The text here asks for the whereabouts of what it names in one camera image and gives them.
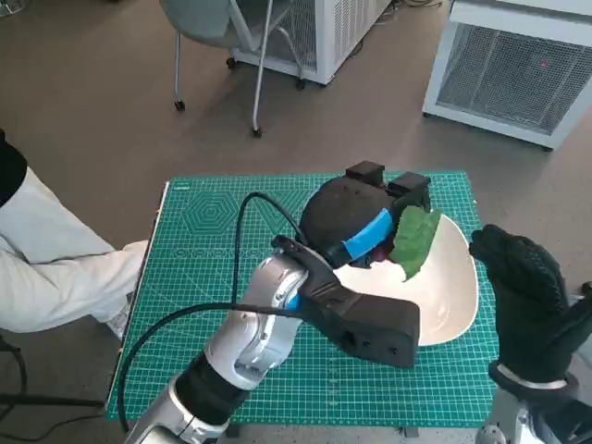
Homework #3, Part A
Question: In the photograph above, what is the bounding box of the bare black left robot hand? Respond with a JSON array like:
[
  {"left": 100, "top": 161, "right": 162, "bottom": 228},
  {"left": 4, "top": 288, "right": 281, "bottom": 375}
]
[{"left": 299, "top": 159, "right": 434, "bottom": 270}]

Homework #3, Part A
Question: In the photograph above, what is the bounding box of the grey office chair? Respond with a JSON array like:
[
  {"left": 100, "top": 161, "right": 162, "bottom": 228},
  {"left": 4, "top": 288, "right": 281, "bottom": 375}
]
[{"left": 159, "top": 0, "right": 306, "bottom": 139}]

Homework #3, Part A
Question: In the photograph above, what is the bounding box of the black floor cable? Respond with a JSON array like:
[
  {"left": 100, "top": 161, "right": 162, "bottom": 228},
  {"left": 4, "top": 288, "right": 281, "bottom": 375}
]
[
  {"left": 0, "top": 333, "right": 28, "bottom": 404},
  {"left": 0, "top": 391, "right": 105, "bottom": 410}
]

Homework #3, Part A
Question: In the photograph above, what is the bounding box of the white square plate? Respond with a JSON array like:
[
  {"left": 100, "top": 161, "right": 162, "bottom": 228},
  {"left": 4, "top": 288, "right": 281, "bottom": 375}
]
[{"left": 332, "top": 210, "right": 480, "bottom": 348}]

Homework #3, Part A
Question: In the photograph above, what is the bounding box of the person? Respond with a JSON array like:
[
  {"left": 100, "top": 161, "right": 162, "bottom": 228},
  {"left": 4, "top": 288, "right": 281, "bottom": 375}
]
[{"left": 0, "top": 129, "right": 152, "bottom": 341}]

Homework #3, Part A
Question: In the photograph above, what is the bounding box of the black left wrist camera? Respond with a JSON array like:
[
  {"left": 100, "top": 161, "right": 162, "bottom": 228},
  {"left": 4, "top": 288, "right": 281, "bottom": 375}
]
[{"left": 272, "top": 234, "right": 422, "bottom": 370}]

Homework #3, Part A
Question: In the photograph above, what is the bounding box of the chrome chair base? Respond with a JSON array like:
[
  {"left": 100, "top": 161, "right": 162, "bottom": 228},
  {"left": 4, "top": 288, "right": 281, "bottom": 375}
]
[{"left": 0, "top": 0, "right": 39, "bottom": 18}]

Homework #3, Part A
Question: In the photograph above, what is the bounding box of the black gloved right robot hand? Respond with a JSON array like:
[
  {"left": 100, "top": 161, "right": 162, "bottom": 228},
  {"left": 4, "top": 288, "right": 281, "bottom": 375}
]
[{"left": 468, "top": 224, "right": 592, "bottom": 385}]

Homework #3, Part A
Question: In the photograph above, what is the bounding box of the white mesh cabinet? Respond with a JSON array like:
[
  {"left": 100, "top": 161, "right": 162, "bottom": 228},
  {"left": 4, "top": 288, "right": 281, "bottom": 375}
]
[
  {"left": 421, "top": 0, "right": 592, "bottom": 152},
  {"left": 226, "top": 0, "right": 395, "bottom": 90}
]

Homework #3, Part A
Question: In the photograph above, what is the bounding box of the green cutting mat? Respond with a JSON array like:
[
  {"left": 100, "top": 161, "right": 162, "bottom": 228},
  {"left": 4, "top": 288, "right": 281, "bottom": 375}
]
[{"left": 105, "top": 170, "right": 499, "bottom": 429}]

